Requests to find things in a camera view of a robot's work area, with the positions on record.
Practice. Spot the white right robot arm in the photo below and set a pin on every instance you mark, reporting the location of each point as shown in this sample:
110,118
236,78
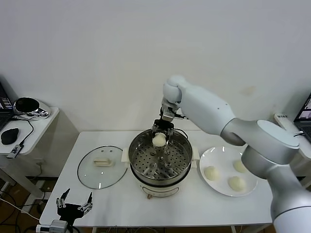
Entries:
209,106

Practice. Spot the round white plate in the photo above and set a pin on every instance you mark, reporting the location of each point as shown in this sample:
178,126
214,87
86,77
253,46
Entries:
223,160

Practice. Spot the black computer mouse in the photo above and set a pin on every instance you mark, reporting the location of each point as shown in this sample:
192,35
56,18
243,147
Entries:
9,136

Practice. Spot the round glass pot lid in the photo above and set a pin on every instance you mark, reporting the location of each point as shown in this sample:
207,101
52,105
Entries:
104,174

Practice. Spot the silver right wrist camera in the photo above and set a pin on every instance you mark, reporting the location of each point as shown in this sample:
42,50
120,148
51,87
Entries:
168,111

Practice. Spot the chrome and black headset device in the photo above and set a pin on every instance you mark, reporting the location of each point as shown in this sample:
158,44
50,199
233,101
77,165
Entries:
26,105

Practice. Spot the cream electric cooker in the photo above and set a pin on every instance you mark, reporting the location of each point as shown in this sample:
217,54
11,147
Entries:
160,191

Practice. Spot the white steamed baozi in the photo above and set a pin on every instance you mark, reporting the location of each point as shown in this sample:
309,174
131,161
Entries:
159,140
236,183
239,167
211,173

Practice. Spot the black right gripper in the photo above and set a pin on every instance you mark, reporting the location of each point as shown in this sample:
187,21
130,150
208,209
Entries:
163,125

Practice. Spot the perforated steel steamer basket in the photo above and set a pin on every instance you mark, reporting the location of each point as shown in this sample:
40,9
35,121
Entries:
145,157

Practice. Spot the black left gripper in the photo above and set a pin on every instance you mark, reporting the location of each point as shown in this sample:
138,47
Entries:
69,210

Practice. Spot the black laptop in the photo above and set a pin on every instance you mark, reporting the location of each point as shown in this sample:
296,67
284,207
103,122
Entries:
305,119
5,104

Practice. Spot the white side table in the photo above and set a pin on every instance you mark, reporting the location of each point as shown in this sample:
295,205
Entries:
39,126
306,146

